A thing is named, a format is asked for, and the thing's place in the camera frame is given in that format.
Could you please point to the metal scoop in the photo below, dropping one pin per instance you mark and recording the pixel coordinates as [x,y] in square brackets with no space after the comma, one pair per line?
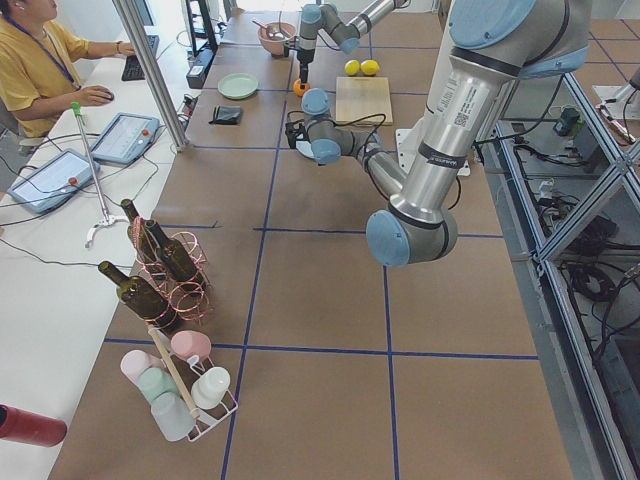
[270,31]

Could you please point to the dark wine bottle upper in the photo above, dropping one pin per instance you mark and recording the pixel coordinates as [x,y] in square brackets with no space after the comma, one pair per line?
[142,298]

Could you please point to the copper wire bottle rack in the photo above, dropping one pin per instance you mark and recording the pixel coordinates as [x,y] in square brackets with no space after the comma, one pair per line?
[190,300]

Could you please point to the orange fruit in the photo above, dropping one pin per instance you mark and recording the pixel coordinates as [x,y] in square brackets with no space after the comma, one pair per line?
[300,87]

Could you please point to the white cup rack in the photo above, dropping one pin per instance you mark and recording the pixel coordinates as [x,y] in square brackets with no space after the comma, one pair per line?
[175,412]

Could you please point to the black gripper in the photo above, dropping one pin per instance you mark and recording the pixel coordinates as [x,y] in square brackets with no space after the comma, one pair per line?
[303,143]
[305,55]

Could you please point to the teach pendant tablet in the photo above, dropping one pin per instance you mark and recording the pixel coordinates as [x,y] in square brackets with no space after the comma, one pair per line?
[125,139]
[52,184]

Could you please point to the black keyboard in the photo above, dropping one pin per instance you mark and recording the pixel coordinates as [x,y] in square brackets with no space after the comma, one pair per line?
[133,70]

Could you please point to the pink bowl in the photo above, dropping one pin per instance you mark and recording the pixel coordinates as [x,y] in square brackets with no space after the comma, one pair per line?
[276,47]

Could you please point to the far teach pendant tablet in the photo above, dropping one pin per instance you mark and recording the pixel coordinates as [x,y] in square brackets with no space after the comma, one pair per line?
[125,139]

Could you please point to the person in yellow shirt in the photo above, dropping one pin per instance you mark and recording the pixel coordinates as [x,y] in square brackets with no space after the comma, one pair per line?
[38,78]

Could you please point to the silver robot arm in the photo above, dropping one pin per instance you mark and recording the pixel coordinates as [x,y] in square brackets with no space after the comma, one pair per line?
[486,45]
[325,17]

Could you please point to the red cylinder bottle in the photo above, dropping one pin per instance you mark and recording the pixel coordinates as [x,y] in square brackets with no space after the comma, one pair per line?
[27,427]

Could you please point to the aluminium frame post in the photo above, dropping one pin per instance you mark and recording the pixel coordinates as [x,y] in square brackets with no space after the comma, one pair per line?
[136,33]

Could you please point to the white round plate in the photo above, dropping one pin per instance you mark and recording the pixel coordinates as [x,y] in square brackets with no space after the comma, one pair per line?
[304,148]

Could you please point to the wooden cutting board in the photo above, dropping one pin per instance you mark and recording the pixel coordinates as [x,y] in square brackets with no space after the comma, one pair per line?
[363,99]

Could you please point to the lower yellow lemon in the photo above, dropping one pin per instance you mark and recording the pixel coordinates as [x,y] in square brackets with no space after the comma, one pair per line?
[352,68]

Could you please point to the pink cup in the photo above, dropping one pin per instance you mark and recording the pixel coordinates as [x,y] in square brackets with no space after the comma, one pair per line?
[188,343]

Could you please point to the near teach pendant tablet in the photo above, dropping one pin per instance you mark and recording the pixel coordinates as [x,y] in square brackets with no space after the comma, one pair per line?
[52,184]

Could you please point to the white cup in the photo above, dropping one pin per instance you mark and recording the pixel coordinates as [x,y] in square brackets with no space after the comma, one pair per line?
[209,390]

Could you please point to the upper yellow lemon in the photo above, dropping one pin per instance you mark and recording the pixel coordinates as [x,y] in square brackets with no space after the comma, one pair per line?
[369,67]

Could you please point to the yellow lemon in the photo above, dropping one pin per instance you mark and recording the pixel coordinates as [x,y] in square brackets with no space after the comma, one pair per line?
[352,68]
[369,67]

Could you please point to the light green plate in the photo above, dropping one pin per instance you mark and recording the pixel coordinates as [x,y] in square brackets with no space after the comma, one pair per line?
[238,86]

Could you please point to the grey folded cloth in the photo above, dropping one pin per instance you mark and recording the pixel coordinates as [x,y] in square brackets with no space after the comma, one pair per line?
[226,115]

